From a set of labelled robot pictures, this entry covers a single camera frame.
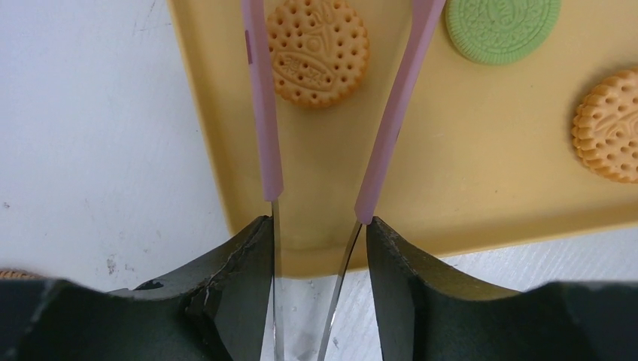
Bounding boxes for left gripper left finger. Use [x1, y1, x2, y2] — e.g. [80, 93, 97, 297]
[112, 216, 274, 360]

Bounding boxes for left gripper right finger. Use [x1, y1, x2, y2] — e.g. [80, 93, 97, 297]
[366, 217, 518, 360]

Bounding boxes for orange sandwich cookie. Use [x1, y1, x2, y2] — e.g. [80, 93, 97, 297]
[571, 67, 637, 184]
[266, 0, 370, 108]

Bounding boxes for green sandwich cookie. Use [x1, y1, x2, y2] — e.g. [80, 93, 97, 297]
[445, 0, 562, 65]

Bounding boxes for pink handled metal tongs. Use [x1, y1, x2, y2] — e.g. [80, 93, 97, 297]
[242, 1, 445, 360]

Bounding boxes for yellow serving tray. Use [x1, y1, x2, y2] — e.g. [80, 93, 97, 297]
[169, 1, 637, 277]

